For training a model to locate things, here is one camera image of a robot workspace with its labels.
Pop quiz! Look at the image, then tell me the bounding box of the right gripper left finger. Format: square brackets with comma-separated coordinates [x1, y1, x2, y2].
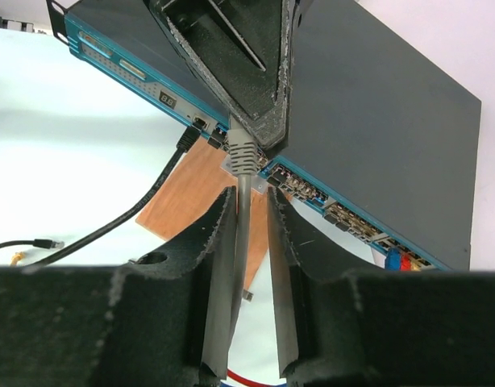
[0, 187, 236, 386]

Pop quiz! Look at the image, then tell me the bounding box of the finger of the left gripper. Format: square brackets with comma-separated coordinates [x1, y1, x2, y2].
[145, 0, 296, 150]

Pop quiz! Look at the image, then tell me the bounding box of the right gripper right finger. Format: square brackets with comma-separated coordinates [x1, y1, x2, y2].
[267, 188, 495, 386]

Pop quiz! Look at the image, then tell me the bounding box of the grey patch cable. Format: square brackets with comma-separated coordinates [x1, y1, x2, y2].
[200, 116, 258, 380]

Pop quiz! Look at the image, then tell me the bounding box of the wooden board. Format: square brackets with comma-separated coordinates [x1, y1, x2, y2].
[136, 139, 268, 290]

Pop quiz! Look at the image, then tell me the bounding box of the black cable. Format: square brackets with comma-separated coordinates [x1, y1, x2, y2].
[19, 125, 203, 268]

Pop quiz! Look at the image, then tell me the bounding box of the dark grey network switch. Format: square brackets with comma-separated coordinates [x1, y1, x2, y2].
[47, 1, 481, 270]

